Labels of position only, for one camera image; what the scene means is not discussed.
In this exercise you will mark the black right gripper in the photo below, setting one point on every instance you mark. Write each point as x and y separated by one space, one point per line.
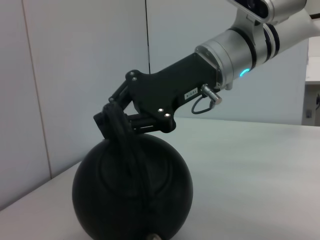
165 87

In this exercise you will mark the black round teapot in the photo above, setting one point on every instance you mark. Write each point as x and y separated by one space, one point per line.
130 187

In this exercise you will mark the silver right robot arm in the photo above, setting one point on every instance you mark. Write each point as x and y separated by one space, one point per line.
240 50

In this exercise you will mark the white background cabinet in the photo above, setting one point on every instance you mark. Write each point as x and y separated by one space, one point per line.
312 72

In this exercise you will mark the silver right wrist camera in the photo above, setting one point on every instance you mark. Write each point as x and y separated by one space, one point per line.
260 8

